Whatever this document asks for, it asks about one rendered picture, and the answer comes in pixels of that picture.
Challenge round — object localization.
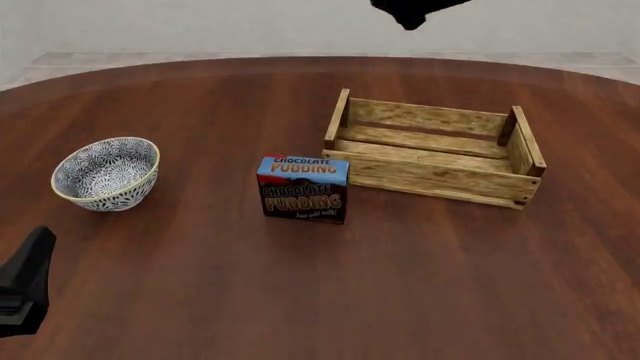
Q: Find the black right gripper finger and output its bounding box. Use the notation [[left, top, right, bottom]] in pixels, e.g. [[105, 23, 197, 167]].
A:
[[368, 0, 472, 32]]

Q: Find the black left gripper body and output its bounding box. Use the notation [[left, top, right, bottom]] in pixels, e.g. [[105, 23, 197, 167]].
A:
[[0, 286, 52, 337]]

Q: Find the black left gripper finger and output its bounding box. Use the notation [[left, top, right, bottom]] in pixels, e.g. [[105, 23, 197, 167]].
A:
[[0, 225, 57, 301]]

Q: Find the wooden slat tray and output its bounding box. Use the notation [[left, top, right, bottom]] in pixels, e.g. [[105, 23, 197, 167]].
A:
[[321, 87, 548, 211]]

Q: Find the chocolate pudding box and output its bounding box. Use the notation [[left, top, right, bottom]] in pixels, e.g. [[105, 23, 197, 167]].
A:
[[256, 154, 351, 226]]

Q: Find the blue white patterned bowl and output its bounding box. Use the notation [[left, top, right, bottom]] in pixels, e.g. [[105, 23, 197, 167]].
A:
[[51, 135, 161, 213]]

